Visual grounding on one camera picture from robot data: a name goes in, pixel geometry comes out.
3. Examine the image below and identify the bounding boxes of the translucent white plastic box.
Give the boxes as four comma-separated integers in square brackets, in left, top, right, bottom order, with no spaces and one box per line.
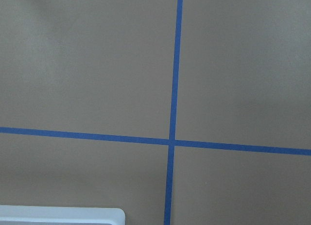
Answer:
[0,205,126,225]

